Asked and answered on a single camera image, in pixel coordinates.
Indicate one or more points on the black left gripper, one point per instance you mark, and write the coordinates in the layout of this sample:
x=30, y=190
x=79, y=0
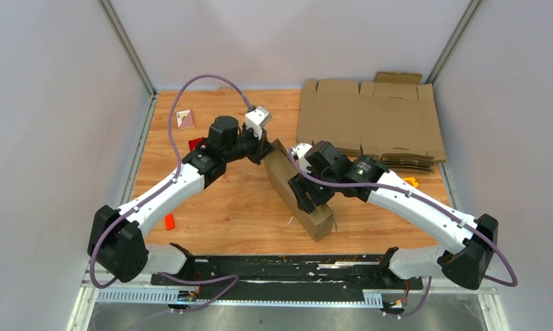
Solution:
x=263, y=148

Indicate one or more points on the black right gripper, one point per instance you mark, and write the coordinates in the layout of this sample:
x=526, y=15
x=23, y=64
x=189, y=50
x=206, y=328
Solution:
x=300, y=185

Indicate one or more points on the red small box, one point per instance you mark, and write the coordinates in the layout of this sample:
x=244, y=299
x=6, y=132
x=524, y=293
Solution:
x=193, y=144

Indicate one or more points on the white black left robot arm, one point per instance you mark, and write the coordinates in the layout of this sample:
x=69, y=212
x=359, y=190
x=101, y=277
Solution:
x=117, y=240

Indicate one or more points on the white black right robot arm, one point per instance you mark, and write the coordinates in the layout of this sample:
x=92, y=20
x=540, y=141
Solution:
x=465, y=243

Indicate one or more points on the pink white card box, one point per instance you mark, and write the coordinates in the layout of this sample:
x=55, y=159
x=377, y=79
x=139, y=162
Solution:
x=185, y=120

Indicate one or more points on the stack of flat cardboard boxes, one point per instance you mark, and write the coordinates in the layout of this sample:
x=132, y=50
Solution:
x=392, y=118

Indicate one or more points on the yellow plastic tool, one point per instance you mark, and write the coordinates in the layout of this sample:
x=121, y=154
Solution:
x=411, y=181

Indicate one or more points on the orange small clip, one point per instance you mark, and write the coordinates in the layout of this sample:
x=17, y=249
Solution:
x=169, y=222

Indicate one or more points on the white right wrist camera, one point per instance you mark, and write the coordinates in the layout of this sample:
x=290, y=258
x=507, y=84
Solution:
x=298, y=153

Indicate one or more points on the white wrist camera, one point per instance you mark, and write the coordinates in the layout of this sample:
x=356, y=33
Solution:
x=256, y=120
x=298, y=153

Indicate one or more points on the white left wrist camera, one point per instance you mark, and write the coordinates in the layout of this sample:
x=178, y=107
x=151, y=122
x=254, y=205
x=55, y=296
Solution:
x=256, y=120

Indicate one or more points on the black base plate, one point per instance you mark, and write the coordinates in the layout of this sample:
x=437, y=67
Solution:
x=305, y=279

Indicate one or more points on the aluminium frame rails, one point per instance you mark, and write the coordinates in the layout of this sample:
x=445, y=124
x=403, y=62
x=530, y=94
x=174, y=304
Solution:
x=466, y=244

